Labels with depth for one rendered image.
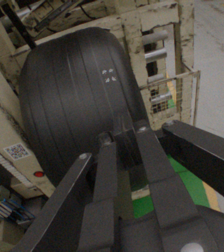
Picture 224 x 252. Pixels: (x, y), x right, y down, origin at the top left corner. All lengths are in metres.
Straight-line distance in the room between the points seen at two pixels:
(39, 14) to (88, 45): 0.41
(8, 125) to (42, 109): 0.21
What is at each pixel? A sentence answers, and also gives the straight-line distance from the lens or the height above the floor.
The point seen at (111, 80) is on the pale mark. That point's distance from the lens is 0.45.
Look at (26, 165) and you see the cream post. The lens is 0.80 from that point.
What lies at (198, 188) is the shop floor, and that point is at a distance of 1.85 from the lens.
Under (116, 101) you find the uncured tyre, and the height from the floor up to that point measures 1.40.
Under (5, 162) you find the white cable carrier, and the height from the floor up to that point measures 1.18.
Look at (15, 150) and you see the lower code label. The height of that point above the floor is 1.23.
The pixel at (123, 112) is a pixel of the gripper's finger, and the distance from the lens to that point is 0.19.
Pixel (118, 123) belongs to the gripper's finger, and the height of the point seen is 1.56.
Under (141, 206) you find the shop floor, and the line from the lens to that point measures 1.78.
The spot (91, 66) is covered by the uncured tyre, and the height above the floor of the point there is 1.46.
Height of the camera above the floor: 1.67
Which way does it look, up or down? 45 degrees down
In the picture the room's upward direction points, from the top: 19 degrees counter-clockwise
